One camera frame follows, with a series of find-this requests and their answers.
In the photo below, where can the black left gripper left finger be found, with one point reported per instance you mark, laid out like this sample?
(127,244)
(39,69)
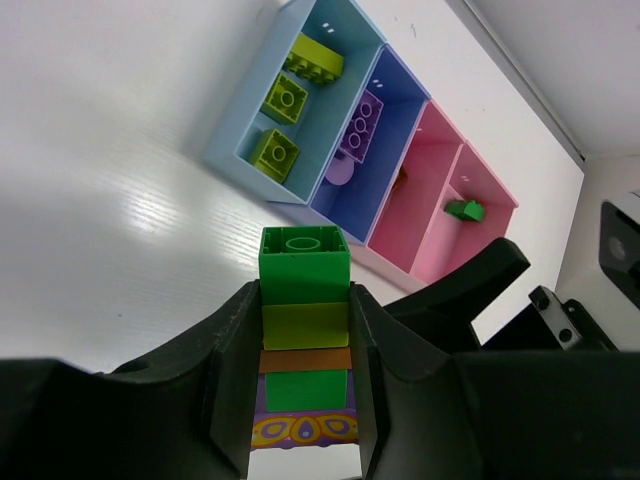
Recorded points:
(181,411)

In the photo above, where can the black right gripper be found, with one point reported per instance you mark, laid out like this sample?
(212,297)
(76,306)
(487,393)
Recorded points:
(442,312)

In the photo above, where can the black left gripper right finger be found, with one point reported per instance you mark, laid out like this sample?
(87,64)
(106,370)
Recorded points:
(426,414)

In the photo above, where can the dark green sloped lego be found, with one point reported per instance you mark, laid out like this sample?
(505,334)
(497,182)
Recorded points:
(470,211)

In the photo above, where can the lego stack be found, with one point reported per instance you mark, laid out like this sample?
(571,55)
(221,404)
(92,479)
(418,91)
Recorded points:
(305,393)

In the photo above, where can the purple rounded lego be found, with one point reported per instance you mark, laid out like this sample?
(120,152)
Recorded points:
(340,171)

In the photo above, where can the purple lego plate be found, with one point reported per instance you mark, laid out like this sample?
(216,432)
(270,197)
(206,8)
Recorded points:
(358,135)

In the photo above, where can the lime green sloped lego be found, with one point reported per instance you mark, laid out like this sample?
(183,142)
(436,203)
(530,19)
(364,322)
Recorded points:
(285,101)

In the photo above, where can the lime green square lego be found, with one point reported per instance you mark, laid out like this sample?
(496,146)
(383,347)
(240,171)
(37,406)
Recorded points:
(312,61)

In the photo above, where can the large pink bin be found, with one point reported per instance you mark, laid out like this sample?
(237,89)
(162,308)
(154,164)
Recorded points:
(449,241)

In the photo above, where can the dark blue bin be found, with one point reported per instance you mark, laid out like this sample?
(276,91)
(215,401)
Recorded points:
(398,100)

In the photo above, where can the small pink bin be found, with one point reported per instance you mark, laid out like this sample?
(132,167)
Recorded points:
(405,216)

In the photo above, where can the light blue bin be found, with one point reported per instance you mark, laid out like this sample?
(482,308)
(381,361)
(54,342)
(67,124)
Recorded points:
(341,26)

